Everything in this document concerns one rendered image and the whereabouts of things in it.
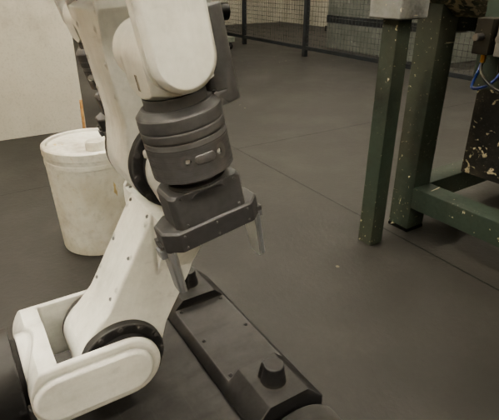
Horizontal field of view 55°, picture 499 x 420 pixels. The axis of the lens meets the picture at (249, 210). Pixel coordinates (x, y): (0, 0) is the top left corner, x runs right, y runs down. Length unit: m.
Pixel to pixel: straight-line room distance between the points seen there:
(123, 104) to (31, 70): 2.43
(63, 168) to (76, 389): 0.91
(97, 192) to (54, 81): 1.61
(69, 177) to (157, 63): 1.20
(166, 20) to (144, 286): 0.49
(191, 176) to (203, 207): 0.05
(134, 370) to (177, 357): 0.19
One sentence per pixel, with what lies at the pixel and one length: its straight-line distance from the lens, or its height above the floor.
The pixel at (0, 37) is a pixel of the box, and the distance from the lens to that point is 3.08.
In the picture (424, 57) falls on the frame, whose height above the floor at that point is 0.62.
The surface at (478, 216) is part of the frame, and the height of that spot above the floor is 0.18.
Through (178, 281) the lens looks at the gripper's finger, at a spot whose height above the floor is 0.55.
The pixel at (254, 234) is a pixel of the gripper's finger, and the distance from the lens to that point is 0.58.
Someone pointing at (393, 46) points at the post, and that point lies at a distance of 1.55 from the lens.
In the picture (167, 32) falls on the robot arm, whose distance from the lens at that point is 0.43.
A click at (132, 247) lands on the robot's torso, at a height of 0.47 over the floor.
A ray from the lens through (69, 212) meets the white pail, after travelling 1.68.
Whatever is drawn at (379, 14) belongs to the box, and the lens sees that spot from 1.54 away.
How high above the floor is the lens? 0.86
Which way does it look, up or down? 26 degrees down
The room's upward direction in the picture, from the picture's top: straight up
